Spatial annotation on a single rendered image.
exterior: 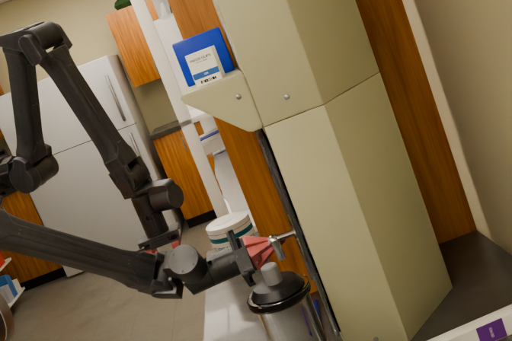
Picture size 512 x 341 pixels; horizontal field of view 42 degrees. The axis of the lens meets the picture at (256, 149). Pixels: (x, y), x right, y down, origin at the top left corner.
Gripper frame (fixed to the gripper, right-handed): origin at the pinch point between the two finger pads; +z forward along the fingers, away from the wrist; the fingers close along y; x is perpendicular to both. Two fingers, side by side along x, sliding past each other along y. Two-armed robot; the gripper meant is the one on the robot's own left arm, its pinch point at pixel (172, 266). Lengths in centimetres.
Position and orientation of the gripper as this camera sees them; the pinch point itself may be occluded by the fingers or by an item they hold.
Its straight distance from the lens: 166.7
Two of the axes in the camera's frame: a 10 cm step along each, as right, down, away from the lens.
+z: 3.6, 9.2, 1.7
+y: 9.3, -3.6, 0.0
